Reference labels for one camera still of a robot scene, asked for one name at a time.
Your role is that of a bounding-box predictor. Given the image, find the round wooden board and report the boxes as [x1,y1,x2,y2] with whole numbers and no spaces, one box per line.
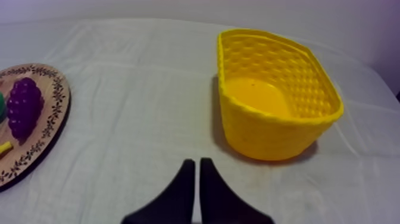
[0,63,71,192]

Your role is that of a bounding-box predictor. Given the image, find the purple toy grapes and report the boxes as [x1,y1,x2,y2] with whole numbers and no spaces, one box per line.
[7,77,45,140]

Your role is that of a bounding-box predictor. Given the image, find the yellow plastic basket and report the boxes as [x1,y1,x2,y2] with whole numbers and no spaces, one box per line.
[217,29,345,161]

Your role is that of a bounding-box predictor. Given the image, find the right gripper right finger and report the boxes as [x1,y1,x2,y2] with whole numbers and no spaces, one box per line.
[199,157,275,224]

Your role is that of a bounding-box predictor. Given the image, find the yellow toy banana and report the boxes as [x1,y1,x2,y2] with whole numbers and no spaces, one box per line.
[0,141,14,155]

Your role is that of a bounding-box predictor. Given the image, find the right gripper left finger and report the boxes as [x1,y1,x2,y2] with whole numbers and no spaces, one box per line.
[121,158,196,224]

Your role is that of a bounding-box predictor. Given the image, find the green toy pear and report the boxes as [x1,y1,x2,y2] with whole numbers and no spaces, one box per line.
[0,91,7,123]

